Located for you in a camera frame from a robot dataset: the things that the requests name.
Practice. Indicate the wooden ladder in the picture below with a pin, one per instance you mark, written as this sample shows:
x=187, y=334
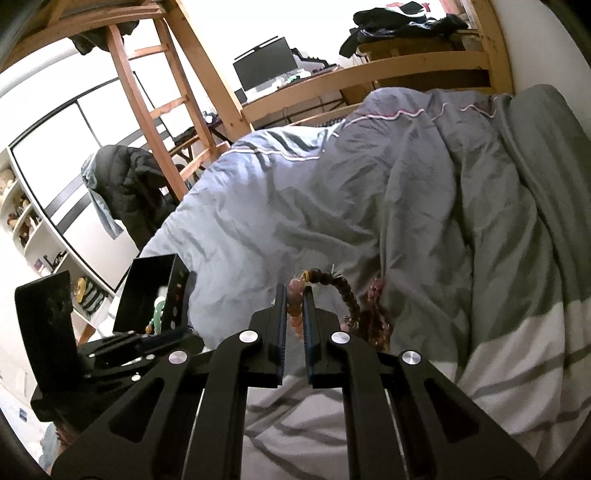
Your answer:
x=134, y=92

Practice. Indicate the black computer monitor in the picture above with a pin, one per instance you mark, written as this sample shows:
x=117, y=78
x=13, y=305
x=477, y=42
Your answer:
x=263, y=62

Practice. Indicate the wooden bunk bed frame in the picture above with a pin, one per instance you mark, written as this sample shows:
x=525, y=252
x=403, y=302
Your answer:
x=207, y=69

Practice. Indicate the person's left hand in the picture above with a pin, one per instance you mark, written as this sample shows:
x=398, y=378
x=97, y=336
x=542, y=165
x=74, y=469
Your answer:
x=67, y=434

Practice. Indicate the dark padded jacket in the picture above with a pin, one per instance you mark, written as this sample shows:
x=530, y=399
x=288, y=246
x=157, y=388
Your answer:
x=138, y=194

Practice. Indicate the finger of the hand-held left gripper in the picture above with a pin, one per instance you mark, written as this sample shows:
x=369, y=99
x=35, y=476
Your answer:
x=150, y=357
x=157, y=339

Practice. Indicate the blue duvet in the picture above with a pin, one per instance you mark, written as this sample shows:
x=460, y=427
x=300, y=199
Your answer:
x=300, y=194

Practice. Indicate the dark hanging cloth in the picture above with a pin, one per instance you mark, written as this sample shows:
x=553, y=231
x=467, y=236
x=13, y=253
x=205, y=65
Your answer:
x=90, y=42

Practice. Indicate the white shelf unit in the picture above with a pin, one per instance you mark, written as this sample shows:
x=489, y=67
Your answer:
x=32, y=230

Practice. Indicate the black jewelry box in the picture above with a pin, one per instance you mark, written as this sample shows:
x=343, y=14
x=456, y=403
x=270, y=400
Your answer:
x=147, y=290

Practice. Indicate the green jade ornament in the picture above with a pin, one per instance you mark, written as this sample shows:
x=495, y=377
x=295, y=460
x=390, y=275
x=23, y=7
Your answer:
x=159, y=314

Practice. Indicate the yellow round ornament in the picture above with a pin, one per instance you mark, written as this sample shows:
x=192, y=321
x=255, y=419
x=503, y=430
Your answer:
x=81, y=286

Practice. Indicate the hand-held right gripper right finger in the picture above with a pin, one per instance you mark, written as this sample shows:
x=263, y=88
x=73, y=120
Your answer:
x=308, y=337

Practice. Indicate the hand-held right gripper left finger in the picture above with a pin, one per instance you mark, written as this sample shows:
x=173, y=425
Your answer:
x=282, y=337

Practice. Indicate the light blue cloth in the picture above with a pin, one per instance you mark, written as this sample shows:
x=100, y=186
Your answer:
x=99, y=198

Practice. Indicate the white sliding wardrobe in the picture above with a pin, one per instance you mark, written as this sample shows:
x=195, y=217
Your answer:
x=69, y=152

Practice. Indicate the pile of black clothes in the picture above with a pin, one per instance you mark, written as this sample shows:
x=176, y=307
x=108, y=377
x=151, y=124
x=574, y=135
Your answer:
x=401, y=23

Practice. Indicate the grey white striped blanket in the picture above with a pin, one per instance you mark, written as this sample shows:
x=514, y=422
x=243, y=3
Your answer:
x=508, y=277

